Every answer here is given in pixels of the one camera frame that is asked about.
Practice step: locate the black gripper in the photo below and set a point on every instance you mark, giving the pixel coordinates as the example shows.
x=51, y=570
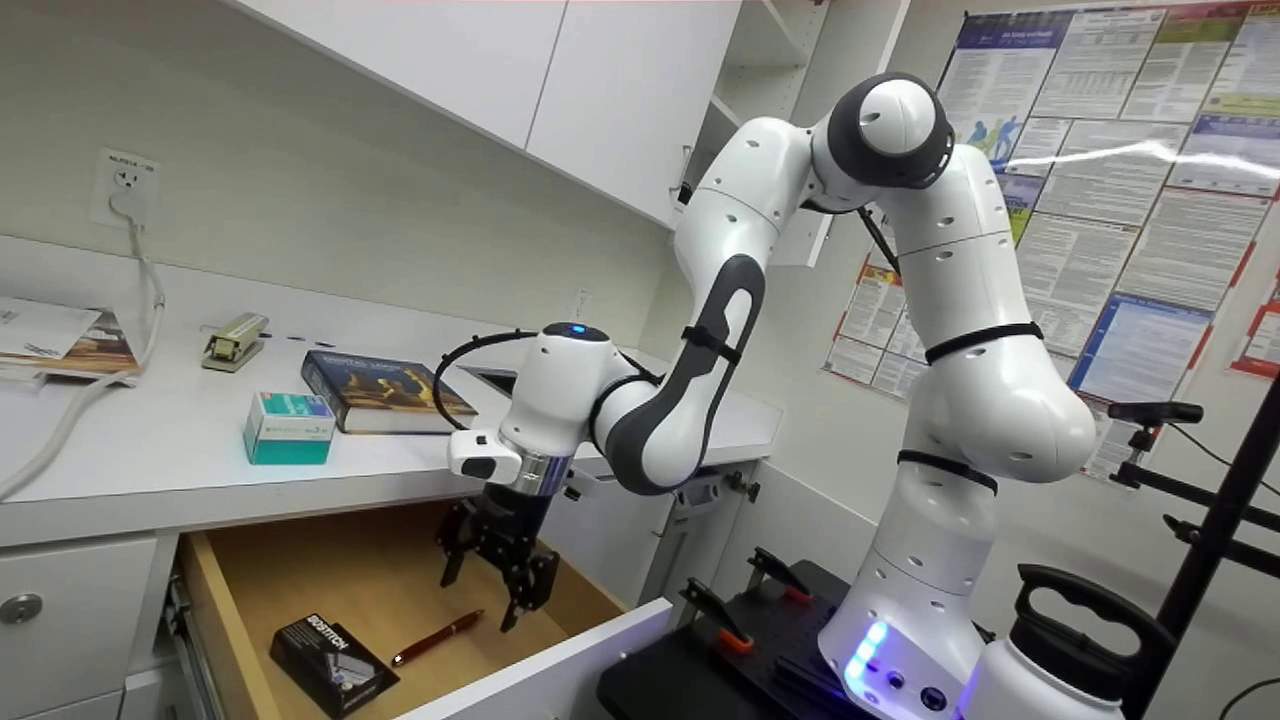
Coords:
x=503, y=524

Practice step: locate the wooden drawer with white front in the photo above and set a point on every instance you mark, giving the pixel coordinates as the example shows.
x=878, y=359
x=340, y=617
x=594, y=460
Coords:
x=379, y=575

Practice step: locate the black staples box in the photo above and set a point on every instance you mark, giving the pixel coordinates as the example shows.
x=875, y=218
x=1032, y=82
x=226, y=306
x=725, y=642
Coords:
x=329, y=664

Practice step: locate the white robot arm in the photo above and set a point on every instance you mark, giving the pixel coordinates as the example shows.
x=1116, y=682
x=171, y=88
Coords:
x=981, y=399

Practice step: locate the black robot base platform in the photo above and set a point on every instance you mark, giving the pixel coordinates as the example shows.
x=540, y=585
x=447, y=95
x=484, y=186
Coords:
x=745, y=657

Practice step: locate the teal and white small box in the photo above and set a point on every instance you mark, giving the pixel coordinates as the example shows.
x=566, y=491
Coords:
x=290, y=428

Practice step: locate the white lower cabinet door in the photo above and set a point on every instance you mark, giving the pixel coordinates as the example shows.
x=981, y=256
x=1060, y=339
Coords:
x=636, y=547

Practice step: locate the white lower left cabinet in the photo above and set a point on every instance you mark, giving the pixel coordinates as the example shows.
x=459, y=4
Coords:
x=69, y=617

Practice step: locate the stack of magazines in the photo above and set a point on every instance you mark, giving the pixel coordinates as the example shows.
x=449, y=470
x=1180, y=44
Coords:
x=53, y=342

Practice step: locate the white upper cabinets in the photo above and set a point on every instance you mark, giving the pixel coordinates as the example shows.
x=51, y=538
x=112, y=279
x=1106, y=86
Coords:
x=607, y=95

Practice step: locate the black tripod stand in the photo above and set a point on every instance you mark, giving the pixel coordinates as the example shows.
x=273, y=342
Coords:
x=1214, y=538

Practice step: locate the white wall outlet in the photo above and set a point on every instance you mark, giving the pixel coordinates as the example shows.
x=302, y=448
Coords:
x=124, y=186

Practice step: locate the wall poster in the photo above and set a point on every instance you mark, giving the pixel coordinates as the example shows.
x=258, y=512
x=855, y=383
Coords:
x=1138, y=148

